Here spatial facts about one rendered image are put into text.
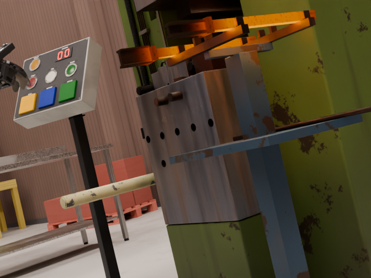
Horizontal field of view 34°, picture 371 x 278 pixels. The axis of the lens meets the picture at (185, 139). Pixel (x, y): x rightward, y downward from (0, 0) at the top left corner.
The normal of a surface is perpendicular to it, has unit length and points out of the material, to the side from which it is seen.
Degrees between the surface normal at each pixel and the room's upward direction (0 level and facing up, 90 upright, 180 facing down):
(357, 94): 90
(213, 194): 90
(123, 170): 90
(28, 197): 90
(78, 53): 60
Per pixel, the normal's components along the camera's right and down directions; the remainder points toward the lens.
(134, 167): 0.80, -0.19
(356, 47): 0.58, -0.14
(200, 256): -0.78, 0.18
